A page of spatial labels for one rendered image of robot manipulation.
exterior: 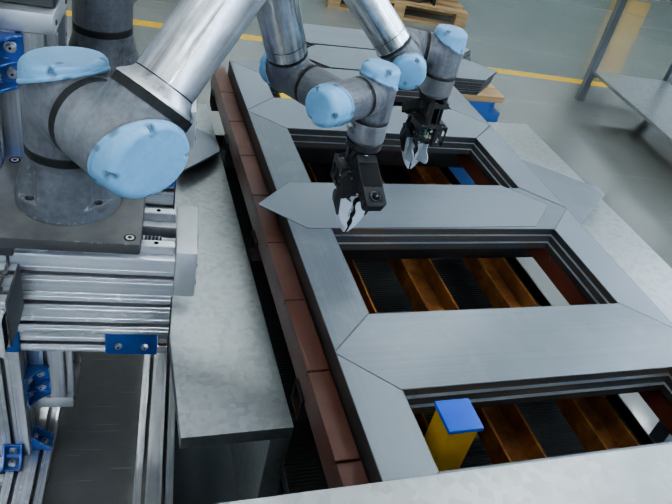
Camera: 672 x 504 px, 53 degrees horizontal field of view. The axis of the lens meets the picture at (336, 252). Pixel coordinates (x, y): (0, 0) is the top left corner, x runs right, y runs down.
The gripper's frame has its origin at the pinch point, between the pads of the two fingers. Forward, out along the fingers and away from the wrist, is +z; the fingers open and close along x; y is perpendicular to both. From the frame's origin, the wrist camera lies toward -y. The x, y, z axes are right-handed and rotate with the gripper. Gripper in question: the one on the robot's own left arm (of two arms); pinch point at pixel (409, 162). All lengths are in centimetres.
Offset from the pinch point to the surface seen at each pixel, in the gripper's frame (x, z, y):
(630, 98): 260, 64, -209
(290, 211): -35.7, 1.0, 21.2
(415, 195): -3.3, 1.0, 13.8
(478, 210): 10.9, 1.0, 19.8
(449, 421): -24, -1, 81
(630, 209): 200, 87, -110
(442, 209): 1.5, 1.0, 19.6
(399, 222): -11.5, 1.0, 25.0
